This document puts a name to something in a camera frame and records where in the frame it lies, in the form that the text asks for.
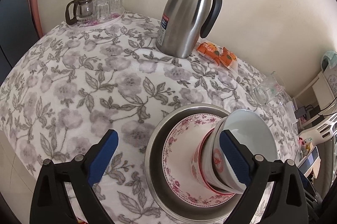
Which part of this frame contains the pink floral round plate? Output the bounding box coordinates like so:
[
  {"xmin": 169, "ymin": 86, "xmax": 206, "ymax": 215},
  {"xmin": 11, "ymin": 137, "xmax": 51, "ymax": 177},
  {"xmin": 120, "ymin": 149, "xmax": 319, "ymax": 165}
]
[{"xmin": 162, "ymin": 113, "xmax": 236, "ymax": 206}]

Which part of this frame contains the white shelf unit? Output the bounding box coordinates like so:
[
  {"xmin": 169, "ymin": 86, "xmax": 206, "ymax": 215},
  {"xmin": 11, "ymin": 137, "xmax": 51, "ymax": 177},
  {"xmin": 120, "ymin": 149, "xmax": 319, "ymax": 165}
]
[{"xmin": 292, "ymin": 66, "xmax": 337, "ymax": 130}]

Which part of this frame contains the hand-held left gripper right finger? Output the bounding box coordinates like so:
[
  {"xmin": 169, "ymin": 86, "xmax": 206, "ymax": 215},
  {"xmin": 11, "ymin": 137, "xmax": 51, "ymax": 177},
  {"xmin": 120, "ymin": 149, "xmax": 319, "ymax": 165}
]
[{"xmin": 220, "ymin": 129, "xmax": 309, "ymax": 224}]

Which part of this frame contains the round white cup tray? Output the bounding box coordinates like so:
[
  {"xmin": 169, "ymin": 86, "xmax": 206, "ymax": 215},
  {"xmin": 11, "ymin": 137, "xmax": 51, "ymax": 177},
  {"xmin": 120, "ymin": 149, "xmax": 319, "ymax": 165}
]
[{"xmin": 68, "ymin": 6, "xmax": 125, "ymax": 31}]

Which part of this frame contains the stainless steel thermos jug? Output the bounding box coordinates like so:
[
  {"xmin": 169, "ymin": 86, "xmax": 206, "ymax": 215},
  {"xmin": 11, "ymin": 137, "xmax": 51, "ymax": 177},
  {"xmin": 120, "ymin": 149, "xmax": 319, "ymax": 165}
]
[{"xmin": 156, "ymin": 0, "xmax": 222, "ymax": 59}]

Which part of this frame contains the strawberry print bowl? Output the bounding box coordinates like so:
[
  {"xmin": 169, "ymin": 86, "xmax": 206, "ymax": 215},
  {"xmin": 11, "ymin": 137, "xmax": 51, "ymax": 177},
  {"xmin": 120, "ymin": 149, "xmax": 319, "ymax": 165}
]
[{"xmin": 190, "ymin": 129, "xmax": 237, "ymax": 195}]

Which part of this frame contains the light blue round bowl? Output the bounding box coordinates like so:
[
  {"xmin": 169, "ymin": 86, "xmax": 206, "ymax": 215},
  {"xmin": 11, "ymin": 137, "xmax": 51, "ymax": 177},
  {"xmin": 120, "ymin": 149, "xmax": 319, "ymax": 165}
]
[{"xmin": 211, "ymin": 109, "xmax": 278, "ymax": 193}]

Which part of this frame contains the glass teapot with black handle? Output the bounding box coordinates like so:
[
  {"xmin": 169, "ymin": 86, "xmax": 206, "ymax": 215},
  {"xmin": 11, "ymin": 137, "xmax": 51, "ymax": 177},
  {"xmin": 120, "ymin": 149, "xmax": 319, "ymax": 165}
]
[{"xmin": 65, "ymin": 0, "xmax": 95, "ymax": 25}]

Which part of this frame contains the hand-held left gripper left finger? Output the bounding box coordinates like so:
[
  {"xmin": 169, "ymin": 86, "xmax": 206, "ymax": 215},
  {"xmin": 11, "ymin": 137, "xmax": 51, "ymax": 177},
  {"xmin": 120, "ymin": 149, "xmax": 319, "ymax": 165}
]
[{"xmin": 29, "ymin": 129, "xmax": 119, "ymax": 224}]

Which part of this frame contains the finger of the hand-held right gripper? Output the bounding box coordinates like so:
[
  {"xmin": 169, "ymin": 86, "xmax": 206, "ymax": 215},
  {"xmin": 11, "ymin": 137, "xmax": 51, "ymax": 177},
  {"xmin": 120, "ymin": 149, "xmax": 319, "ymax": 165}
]
[{"xmin": 299, "ymin": 169, "xmax": 323, "ymax": 205}]

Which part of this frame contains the dark blue refrigerator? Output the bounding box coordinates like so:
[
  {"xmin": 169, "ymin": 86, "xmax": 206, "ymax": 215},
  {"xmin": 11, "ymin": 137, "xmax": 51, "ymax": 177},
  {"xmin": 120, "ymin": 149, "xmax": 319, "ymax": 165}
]
[{"xmin": 0, "ymin": 0, "xmax": 40, "ymax": 69}]

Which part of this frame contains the blue and white box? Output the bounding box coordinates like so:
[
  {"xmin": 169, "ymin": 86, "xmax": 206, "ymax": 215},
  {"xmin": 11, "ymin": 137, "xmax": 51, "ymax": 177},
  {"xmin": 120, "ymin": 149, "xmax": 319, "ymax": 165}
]
[{"xmin": 297, "ymin": 146, "xmax": 320, "ymax": 174}]

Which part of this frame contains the black power adapter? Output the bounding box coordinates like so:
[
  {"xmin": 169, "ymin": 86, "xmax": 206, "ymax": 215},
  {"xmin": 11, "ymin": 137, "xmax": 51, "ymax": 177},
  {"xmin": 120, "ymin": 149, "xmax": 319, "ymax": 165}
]
[{"xmin": 294, "ymin": 106, "xmax": 308, "ymax": 119}]

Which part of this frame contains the pink rolled mat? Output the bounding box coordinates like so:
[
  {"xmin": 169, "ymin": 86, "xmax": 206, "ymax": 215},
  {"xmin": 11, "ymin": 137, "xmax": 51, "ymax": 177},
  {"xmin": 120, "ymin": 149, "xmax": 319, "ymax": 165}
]
[{"xmin": 28, "ymin": 0, "xmax": 44, "ymax": 37}]

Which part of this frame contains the clear glass measuring jug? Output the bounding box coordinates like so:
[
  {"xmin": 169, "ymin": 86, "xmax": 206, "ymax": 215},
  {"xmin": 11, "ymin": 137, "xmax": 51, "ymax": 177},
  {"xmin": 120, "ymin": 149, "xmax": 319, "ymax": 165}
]
[{"xmin": 253, "ymin": 72, "xmax": 286, "ymax": 105}]

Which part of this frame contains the light green face mask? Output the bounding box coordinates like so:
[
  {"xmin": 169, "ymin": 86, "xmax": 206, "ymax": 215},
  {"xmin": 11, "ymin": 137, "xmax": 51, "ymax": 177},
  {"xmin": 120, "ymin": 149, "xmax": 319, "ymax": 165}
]
[{"xmin": 321, "ymin": 51, "xmax": 337, "ymax": 69}]

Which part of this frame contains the round metal basin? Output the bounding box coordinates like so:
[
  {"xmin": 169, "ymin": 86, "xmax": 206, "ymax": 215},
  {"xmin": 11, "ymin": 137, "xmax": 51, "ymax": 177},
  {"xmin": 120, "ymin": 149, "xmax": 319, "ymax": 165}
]
[{"xmin": 144, "ymin": 103, "xmax": 264, "ymax": 223}]

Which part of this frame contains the white plastic basket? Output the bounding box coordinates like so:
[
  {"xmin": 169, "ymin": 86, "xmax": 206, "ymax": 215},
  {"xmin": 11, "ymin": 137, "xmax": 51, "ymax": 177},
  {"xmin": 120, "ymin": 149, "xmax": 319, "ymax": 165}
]
[{"xmin": 300, "ymin": 113, "xmax": 337, "ymax": 143}]

